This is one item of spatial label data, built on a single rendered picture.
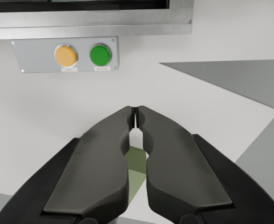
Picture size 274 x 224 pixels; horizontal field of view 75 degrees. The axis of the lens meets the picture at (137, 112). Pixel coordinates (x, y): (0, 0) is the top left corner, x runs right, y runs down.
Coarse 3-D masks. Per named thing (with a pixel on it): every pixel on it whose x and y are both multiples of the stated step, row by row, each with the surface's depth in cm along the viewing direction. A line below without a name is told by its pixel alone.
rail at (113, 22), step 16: (0, 16) 33; (16, 16) 33; (32, 16) 33; (48, 16) 33; (64, 16) 33; (80, 16) 34; (96, 16) 34; (112, 16) 34; (128, 16) 34; (144, 16) 34; (160, 16) 34; (176, 16) 34; (192, 16) 34; (0, 32) 34; (16, 32) 35; (32, 32) 35; (48, 32) 35; (64, 32) 35; (80, 32) 35; (96, 32) 35; (112, 32) 35; (128, 32) 35; (144, 32) 35; (160, 32) 35; (176, 32) 35
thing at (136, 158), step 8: (128, 152) 59; (136, 152) 60; (144, 152) 62; (128, 160) 55; (136, 160) 57; (144, 160) 58; (128, 168) 53; (136, 168) 54; (144, 168) 55; (136, 176) 54; (144, 176) 54; (136, 184) 56; (136, 192) 58
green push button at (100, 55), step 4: (92, 48) 35; (96, 48) 35; (100, 48) 35; (104, 48) 35; (92, 52) 36; (96, 52) 36; (100, 52) 36; (104, 52) 36; (108, 52) 36; (92, 56) 36; (96, 56) 36; (100, 56) 36; (104, 56) 36; (108, 56) 36; (92, 60) 37; (96, 60) 36; (100, 60) 36; (104, 60) 36; (108, 60) 37; (96, 64) 37; (100, 64) 37; (104, 64) 37
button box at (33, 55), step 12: (108, 36) 36; (24, 48) 36; (36, 48) 36; (48, 48) 36; (72, 48) 36; (84, 48) 36; (108, 48) 36; (24, 60) 37; (36, 60) 37; (48, 60) 37; (84, 60) 38; (24, 72) 38; (36, 72) 39; (48, 72) 39
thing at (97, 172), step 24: (120, 120) 10; (96, 144) 9; (120, 144) 9; (72, 168) 7; (96, 168) 7; (120, 168) 7; (72, 192) 6; (96, 192) 6; (120, 192) 7; (96, 216) 6
